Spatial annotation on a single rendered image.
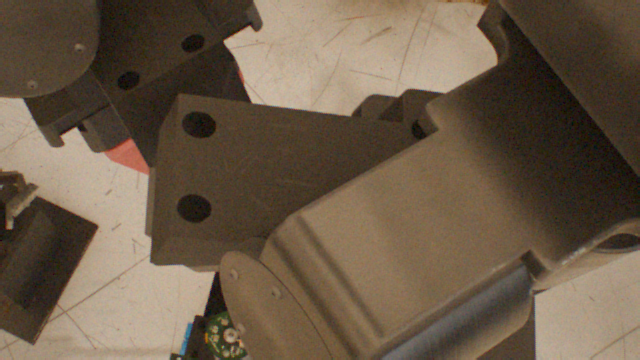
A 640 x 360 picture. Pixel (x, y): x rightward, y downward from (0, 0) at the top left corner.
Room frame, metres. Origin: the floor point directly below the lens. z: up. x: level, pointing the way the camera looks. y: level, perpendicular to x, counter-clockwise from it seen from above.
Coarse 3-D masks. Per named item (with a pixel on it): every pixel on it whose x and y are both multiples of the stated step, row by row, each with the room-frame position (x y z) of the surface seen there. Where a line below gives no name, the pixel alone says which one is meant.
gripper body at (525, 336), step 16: (368, 96) 0.15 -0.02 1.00; (384, 96) 0.15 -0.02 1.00; (352, 112) 0.15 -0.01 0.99; (368, 112) 0.15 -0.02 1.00; (528, 320) 0.07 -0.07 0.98; (512, 336) 0.07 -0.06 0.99; (528, 336) 0.07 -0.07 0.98; (496, 352) 0.06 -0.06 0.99; (512, 352) 0.06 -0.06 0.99; (528, 352) 0.06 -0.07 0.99
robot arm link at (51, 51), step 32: (0, 0) 0.17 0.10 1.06; (32, 0) 0.17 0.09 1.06; (64, 0) 0.17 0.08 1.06; (96, 0) 0.17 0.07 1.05; (0, 32) 0.16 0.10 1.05; (32, 32) 0.16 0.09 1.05; (64, 32) 0.16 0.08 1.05; (96, 32) 0.16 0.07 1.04; (0, 64) 0.16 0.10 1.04; (32, 64) 0.16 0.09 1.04; (64, 64) 0.16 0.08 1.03; (0, 96) 0.15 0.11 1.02; (32, 96) 0.15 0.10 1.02
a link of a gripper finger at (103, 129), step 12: (228, 48) 0.21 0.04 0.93; (240, 72) 0.20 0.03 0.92; (108, 108) 0.18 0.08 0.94; (84, 120) 0.17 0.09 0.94; (96, 120) 0.17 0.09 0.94; (108, 120) 0.17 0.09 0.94; (84, 132) 0.17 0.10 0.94; (96, 132) 0.17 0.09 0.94; (108, 132) 0.17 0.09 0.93; (120, 132) 0.17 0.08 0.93; (96, 144) 0.17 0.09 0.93; (108, 144) 0.17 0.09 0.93
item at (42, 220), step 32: (0, 192) 0.20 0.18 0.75; (32, 192) 0.18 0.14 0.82; (0, 224) 0.18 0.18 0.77; (32, 224) 0.17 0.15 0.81; (64, 224) 0.18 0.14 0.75; (96, 224) 0.18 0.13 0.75; (0, 256) 0.17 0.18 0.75; (32, 256) 0.16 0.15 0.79; (64, 256) 0.16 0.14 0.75; (0, 288) 0.14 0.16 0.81; (32, 288) 0.14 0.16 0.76; (64, 288) 0.15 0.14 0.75; (0, 320) 0.13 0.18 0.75; (32, 320) 0.13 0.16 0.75
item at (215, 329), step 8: (224, 312) 0.12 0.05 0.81; (216, 320) 0.11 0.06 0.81; (224, 320) 0.11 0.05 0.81; (208, 328) 0.11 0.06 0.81; (216, 328) 0.11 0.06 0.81; (224, 328) 0.11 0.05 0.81; (208, 336) 0.10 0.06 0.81; (216, 336) 0.10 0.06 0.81; (208, 344) 0.10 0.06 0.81; (216, 344) 0.10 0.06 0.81; (224, 344) 0.10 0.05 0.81; (232, 344) 0.10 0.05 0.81; (216, 352) 0.10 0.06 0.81; (232, 352) 0.10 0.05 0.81; (240, 352) 0.10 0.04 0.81
